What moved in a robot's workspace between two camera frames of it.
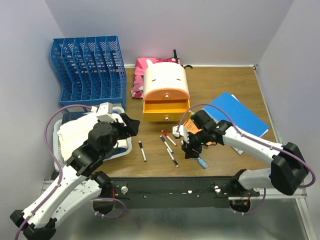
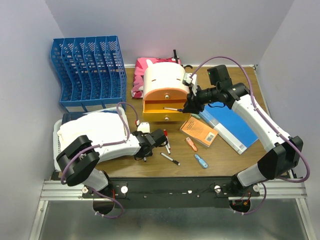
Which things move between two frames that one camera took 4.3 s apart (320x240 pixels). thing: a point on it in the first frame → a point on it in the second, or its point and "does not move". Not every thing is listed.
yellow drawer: x=166 y=110 does not move
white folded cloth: x=74 y=132 does not move
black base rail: x=175 y=192 does not move
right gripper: x=187 y=148 → x=190 y=104
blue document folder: x=227 y=107 does not move
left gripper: x=130 y=130 → x=150 y=154
